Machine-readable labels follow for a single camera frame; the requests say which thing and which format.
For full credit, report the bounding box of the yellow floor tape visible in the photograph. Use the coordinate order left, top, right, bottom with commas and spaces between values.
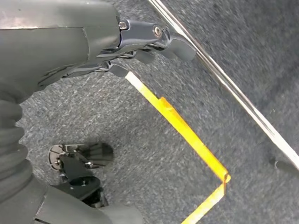
125, 71, 232, 224

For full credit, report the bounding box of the black robot foot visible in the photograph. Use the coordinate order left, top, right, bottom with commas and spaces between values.
48, 141, 115, 208

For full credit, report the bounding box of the silver workbench frame bar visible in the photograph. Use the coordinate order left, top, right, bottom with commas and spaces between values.
147, 0, 299, 173

